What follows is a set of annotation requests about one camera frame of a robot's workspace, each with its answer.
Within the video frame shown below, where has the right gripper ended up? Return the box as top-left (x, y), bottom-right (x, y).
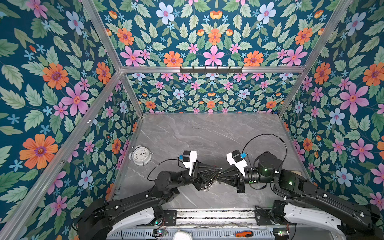
top-left (216, 165), bottom-right (275, 195)

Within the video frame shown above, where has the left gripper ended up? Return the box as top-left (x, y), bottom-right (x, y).
top-left (174, 159), bottom-right (220, 192)

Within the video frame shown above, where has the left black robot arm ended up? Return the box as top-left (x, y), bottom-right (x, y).
top-left (77, 162), bottom-right (221, 240)

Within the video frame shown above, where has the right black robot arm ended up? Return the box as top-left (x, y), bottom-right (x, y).
top-left (217, 151), bottom-right (384, 240)

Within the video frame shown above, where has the wooden block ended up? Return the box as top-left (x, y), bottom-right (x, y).
top-left (291, 170), bottom-right (303, 176)

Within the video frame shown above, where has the white round alarm clock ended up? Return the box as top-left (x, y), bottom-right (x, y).
top-left (129, 145), bottom-right (153, 166)

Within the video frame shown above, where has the small circuit board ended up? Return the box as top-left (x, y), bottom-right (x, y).
top-left (153, 229), bottom-right (168, 239)

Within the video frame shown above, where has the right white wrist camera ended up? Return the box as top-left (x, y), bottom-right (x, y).
top-left (226, 150), bottom-right (248, 176)

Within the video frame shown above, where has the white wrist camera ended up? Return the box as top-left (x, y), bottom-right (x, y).
top-left (226, 150), bottom-right (248, 176)
top-left (179, 151), bottom-right (197, 177)

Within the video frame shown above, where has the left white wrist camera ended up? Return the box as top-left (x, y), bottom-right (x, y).
top-left (179, 151), bottom-right (197, 177)

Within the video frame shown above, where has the left camera cable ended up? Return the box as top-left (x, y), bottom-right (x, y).
top-left (146, 158), bottom-right (185, 181)

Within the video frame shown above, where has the camera cable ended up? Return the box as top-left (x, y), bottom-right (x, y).
top-left (241, 133), bottom-right (288, 169)
top-left (146, 158), bottom-right (185, 181)

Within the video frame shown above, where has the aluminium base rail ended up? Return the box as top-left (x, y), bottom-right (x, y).
top-left (113, 207), bottom-right (325, 229)

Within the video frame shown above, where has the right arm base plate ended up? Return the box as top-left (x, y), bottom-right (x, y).
top-left (254, 208), bottom-right (279, 226)

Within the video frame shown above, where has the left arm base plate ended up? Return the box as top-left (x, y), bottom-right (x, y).
top-left (155, 210), bottom-right (178, 227)

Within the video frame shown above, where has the orange handled screwdriver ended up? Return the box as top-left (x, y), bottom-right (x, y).
top-left (235, 231), bottom-right (254, 238)

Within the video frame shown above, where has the right camera cable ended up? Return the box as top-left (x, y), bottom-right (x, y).
top-left (241, 133), bottom-right (288, 169)

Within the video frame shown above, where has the black hook rail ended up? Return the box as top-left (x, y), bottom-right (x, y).
top-left (179, 66), bottom-right (243, 75)

